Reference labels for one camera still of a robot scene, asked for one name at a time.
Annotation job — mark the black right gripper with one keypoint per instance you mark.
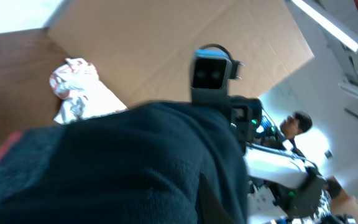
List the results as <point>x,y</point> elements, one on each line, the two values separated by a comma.
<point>246,118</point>

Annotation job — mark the black leggings with red waistband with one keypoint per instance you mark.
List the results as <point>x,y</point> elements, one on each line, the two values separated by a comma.
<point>159,162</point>

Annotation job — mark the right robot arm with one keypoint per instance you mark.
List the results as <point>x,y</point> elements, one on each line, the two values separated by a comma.
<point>283,186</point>

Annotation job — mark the person with dark hair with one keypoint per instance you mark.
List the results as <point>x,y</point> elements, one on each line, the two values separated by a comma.
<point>294,125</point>

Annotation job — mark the brown cardboard panel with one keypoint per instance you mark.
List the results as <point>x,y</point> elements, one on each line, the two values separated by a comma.
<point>142,49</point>

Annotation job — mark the ceiling fluorescent light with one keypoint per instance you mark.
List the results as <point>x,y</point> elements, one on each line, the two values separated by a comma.
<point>329,23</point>

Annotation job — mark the white crumpled garment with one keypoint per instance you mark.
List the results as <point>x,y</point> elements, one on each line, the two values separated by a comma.
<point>82,93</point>

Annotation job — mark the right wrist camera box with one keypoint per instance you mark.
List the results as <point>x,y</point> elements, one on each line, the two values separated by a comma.
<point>212,68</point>

